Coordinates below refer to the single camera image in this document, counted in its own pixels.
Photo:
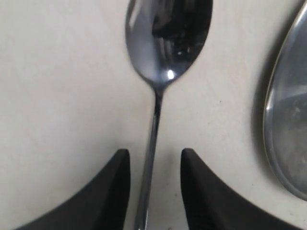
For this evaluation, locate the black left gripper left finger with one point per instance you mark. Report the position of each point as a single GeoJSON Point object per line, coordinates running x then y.
{"type": "Point", "coordinates": [101, 205]}

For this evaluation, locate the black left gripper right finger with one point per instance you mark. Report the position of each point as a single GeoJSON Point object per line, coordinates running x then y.
{"type": "Point", "coordinates": [210, 204]}

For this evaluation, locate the stainless steel spork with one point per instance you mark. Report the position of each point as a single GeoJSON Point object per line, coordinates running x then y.
{"type": "Point", "coordinates": [163, 40]}

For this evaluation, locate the round stainless steel plate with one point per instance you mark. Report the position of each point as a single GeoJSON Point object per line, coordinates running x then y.
{"type": "Point", "coordinates": [285, 110]}

